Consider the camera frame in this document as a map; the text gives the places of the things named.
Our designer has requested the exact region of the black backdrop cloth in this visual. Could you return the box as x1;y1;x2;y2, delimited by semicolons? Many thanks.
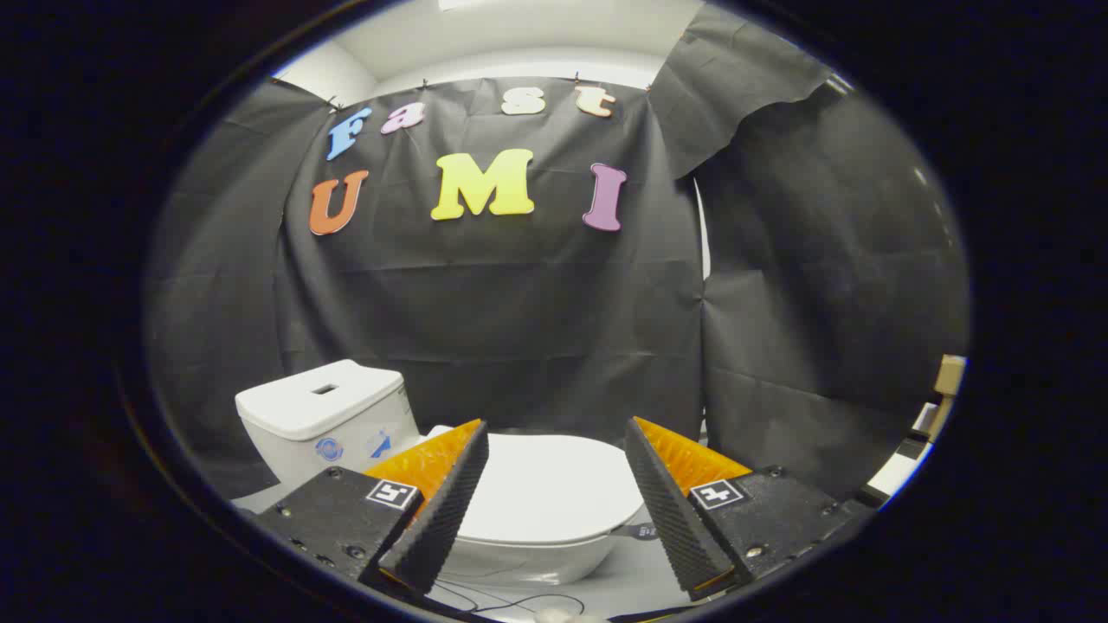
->
145;4;970;503

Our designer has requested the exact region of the white toilet tank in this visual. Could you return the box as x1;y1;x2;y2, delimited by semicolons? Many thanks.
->
235;359;422;490

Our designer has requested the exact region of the brown cardboard box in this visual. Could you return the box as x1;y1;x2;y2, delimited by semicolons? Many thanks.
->
933;355;966;397

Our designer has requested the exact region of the white toilet lid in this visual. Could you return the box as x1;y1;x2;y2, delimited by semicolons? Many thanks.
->
428;424;646;546

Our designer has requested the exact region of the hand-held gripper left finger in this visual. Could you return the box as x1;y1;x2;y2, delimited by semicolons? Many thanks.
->
256;419;490;596

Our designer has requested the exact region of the thin black cable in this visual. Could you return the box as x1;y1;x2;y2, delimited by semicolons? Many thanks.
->
428;581;587;617

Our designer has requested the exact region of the white toilet bowl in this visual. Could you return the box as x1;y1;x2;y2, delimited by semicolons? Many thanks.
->
437;528;620;587

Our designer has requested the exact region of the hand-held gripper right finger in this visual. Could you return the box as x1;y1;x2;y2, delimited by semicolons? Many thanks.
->
624;416;875;602

